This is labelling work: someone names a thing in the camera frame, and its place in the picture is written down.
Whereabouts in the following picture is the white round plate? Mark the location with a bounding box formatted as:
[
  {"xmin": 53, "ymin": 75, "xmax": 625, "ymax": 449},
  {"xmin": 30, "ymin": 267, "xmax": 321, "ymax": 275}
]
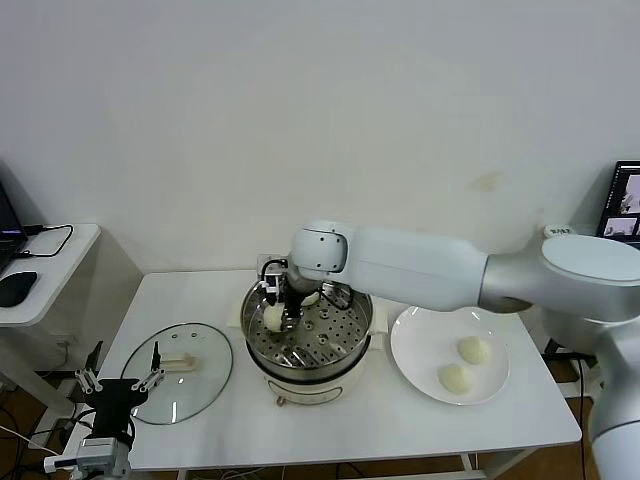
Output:
[{"xmin": 389, "ymin": 304, "xmax": 512, "ymax": 406}]

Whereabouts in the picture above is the black computer mouse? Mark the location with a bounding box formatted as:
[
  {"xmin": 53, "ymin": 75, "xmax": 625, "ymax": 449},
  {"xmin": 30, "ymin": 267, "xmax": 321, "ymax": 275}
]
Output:
[{"xmin": 0, "ymin": 271, "xmax": 40, "ymax": 309}]

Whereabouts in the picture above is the black cable with adapter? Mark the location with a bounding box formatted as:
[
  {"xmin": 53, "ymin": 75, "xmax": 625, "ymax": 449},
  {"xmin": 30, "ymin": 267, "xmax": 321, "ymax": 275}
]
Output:
[{"xmin": 543, "ymin": 339, "xmax": 609, "ymax": 401}]

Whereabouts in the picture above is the round glass pot lid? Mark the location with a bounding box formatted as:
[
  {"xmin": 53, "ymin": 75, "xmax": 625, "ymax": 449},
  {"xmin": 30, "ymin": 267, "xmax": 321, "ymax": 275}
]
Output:
[{"xmin": 119, "ymin": 323, "xmax": 235, "ymax": 426}]

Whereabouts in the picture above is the white floor cable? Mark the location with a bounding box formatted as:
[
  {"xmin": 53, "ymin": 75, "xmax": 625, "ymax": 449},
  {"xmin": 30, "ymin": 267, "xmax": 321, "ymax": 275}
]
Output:
[{"xmin": 0, "ymin": 424, "xmax": 64, "ymax": 459}]

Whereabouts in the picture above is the grey laptop with dark screen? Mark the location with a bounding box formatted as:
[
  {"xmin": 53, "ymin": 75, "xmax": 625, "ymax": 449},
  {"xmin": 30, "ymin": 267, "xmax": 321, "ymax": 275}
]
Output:
[{"xmin": 597, "ymin": 160, "xmax": 640, "ymax": 245}]

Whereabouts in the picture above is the stainless steel steamer basket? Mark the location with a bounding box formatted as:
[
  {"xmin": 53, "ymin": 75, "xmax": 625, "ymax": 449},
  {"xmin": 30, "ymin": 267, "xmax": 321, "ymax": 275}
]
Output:
[{"xmin": 241, "ymin": 279, "xmax": 375, "ymax": 380}]

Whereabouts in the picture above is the black looped laptop cable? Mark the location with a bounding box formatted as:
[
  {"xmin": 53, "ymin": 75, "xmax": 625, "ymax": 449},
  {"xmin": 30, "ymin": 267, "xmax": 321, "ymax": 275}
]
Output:
[{"xmin": 13, "ymin": 224, "xmax": 76, "ymax": 261}]

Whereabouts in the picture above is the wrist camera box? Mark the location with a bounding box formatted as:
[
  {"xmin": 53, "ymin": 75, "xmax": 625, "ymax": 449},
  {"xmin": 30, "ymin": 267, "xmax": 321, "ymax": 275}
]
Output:
[
  {"xmin": 257, "ymin": 254, "xmax": 291, "ymax": 295},
  {"xmin": 79, "ymin": 437, "xmax": 121, "ymax": 465}
]

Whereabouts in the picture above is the white side desk with label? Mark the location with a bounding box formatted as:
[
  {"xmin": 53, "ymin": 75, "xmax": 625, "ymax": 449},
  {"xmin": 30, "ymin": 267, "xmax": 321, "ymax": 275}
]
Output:
[{"xmin": 543, "ymin": 223, "xmax": 601, "ymax": 242}]

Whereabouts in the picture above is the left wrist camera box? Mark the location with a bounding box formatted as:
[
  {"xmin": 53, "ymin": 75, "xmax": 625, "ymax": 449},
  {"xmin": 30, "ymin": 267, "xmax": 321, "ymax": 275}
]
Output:
[{"xmin": 79, "ymin": 437, "xmax": 121, "ymax": 465}]

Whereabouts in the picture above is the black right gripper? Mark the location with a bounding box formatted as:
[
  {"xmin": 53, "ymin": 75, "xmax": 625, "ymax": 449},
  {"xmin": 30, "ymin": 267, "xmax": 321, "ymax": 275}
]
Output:
[{"xmin": 264, "ymin": 269, "xmax": 309, "ymax": 330}]

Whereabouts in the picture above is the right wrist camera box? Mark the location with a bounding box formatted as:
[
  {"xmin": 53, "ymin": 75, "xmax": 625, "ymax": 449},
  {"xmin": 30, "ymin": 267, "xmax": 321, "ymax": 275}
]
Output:
[{"xmin": 257, "ymin": 254, "xmax": 291, "ymax": 295}]

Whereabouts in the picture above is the white side desk with mouse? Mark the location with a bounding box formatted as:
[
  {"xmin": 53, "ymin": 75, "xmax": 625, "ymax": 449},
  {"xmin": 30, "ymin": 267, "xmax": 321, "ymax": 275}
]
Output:
[{"xmin": 0, "ymin": 223, "xmax": 104, "ymax": 416}]

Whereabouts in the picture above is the black laptop with pink windows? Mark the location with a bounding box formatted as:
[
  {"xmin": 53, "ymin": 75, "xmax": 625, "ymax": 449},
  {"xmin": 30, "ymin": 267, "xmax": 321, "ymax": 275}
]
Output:
[{"xmin": 0, "ymin": 177, "xmax": 30, "ymax": 275}]

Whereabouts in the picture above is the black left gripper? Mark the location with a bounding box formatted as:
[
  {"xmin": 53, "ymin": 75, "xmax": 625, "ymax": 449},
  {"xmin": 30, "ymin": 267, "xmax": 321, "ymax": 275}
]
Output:
[{"xmin": 74, "ymin": 340, "xmax": 167, "ymax": 441}]

